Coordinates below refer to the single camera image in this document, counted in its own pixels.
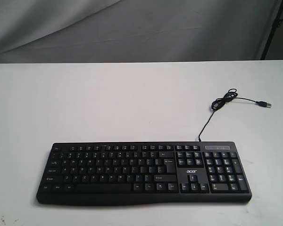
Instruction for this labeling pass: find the black acer keyboard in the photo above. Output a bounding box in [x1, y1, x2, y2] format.
[36, 142, 252, 206]

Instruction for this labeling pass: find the grey backdrop cloth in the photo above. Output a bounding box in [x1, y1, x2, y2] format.
[0, 0, 281, 63]

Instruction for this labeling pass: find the black tripod stand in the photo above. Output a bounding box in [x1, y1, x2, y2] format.
[261, 1, 283, 60]

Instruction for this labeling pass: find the black keyboard usb cable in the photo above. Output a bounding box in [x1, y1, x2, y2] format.
[198, 88, 273, 143]

